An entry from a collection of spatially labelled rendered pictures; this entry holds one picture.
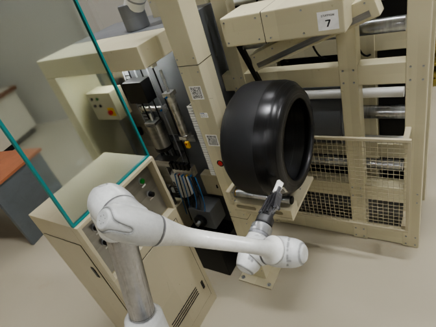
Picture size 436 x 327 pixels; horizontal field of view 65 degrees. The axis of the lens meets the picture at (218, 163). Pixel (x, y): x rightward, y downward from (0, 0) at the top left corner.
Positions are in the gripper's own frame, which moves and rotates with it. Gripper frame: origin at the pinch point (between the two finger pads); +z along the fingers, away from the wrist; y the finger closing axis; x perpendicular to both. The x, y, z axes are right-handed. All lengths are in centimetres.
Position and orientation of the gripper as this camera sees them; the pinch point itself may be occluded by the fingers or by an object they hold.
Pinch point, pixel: (278, 187)
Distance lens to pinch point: 157.2
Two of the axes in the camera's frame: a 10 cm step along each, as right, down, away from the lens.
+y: -5.0, 3.1, 8.1
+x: 7.7, 5.9, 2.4
